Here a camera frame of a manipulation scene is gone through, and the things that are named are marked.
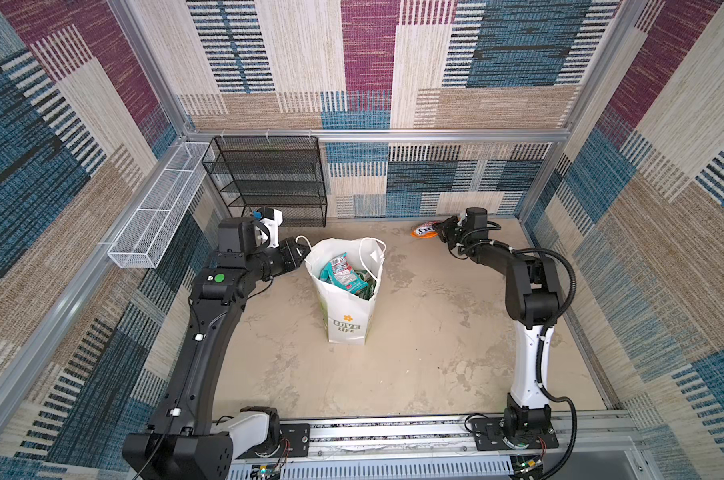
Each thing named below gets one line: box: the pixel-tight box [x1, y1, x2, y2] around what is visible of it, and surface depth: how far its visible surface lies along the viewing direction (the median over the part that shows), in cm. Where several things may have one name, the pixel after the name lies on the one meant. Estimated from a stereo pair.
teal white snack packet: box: [319, 252, 369, 294], surface depth 87 cm
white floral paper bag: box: [305, 236, 387, 345], surface depth 81 cm
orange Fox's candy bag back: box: [410, 220, 438, 239], surface depth 107 cm
